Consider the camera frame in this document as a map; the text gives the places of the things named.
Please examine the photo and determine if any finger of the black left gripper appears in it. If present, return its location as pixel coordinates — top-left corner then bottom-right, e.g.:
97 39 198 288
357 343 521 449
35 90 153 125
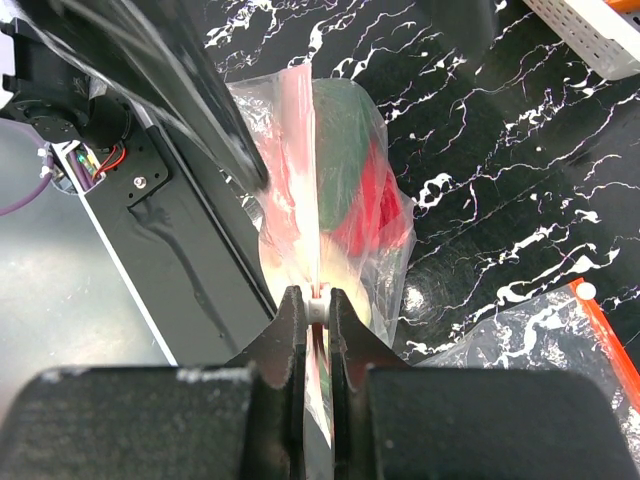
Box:
17 1 269 193

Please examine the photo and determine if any red bell pepper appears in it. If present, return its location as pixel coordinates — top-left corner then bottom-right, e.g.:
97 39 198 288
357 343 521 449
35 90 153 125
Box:
330 141 412 257

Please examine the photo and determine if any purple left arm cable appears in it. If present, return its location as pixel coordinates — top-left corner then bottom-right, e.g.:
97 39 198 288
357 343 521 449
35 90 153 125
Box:
0 144 56 217

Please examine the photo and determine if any green cucumber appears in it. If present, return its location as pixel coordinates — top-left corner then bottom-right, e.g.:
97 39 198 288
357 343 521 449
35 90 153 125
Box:
312 78 379 231

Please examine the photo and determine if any white plastic basket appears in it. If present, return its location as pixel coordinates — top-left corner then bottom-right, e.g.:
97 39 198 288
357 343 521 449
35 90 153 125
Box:
525 0 639 80

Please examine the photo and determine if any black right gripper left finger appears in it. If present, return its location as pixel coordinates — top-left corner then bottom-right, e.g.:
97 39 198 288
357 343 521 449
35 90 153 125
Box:
1 287 306 479

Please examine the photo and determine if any crumpled clear bag front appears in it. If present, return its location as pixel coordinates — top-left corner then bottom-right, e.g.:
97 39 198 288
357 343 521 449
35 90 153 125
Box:
418 278 639 459

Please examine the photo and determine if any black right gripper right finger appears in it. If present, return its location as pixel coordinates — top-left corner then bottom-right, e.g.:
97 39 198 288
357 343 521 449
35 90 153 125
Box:
328 289 639 479

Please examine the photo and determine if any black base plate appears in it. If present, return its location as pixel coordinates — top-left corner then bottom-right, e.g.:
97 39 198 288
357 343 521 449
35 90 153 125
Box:
60 92 276 365

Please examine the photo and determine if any clear pink zip bag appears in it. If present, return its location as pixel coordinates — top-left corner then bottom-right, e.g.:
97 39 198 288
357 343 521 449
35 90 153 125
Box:
224 62 419 451

